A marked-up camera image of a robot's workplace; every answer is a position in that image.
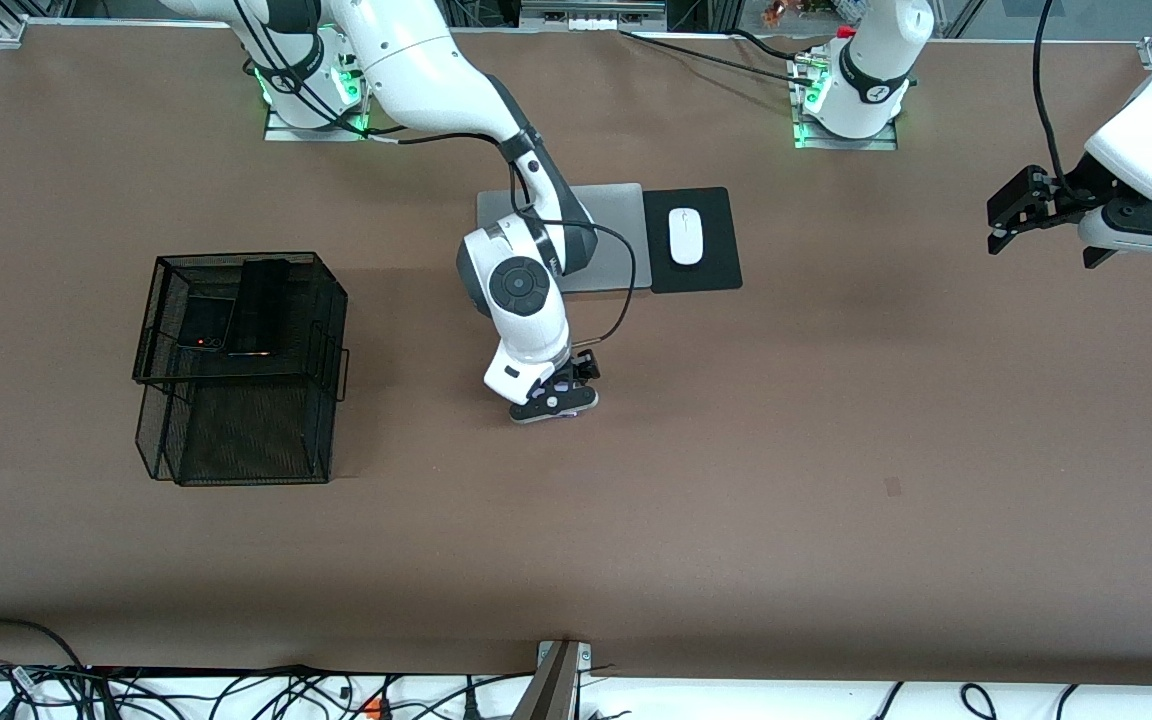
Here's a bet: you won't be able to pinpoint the long black smartphone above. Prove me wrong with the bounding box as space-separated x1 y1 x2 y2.
226 258 292 357

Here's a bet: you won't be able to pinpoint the small black flip phone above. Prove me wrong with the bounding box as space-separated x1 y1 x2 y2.
176 296 237 351

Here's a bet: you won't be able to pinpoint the silver closed laptop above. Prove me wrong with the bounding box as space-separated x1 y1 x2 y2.
476 182 654 293

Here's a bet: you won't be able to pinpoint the white computer mouse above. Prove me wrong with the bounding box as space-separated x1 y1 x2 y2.
668 207 705 267

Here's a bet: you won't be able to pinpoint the black mouse pad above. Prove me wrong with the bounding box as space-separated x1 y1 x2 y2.
642 186 744 295

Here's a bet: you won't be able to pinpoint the grey metal pole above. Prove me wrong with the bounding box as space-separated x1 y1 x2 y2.
511 643 582 720

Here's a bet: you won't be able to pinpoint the grey power strip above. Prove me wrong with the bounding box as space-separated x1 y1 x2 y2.
519 0 669 31

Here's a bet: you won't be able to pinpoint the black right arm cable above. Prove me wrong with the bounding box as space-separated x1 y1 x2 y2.
231 0 637 351

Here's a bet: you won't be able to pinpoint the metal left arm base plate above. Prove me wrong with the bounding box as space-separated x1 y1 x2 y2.
793 115 900 152

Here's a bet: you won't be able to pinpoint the metal table edge bracket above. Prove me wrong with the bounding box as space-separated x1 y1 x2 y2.
536 640 593 681

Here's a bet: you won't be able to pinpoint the black cable on table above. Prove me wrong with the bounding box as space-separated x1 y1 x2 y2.
619 28 817 86

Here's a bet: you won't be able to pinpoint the black wire mesh basket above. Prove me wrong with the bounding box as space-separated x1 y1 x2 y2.
132 251 351 488

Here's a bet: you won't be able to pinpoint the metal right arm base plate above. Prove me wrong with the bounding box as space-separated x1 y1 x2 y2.
264 100 369 143

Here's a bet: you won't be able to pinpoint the tangled black cables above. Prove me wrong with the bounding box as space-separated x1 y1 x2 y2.
0 660 537 720

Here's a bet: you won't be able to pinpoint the thick black cable loop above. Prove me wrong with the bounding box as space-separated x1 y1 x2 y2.
0 617 89 673

